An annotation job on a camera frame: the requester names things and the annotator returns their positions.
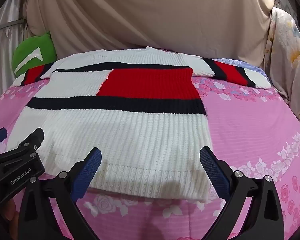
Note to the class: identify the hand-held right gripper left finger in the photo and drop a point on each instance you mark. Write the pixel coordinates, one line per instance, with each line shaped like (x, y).
(90, 166)

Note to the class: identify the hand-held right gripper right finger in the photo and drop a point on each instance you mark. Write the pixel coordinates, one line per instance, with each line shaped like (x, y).
(212, 167)

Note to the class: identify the white red black knit sweater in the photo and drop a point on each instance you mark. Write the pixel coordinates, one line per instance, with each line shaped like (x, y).
(130, 130)

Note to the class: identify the person's left hand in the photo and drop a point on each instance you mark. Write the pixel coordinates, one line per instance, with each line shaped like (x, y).
(9, 211)

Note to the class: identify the pink floral bed sheet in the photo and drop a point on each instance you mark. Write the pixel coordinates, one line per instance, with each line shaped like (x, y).
(252, 135)

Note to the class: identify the silver curtain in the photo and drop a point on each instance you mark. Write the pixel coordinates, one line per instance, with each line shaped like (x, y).
(5, 55)

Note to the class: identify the green pillow with white mark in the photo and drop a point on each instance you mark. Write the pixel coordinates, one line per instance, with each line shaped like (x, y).
(27, 47)

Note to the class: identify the cream floral cloth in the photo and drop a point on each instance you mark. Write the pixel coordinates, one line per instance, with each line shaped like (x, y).
(282, 55)

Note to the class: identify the beige draped cloth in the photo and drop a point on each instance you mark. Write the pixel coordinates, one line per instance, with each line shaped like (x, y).
(152, 12)

